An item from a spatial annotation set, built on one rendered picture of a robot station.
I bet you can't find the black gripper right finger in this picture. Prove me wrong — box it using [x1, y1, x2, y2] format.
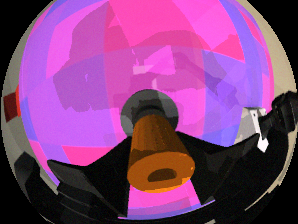
[176, 131, 261, 205]

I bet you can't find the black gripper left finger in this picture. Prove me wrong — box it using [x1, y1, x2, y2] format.
[47, 136, 132, 218]

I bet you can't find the orange knob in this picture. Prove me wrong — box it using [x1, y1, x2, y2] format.
[126, 115, 196, 193]

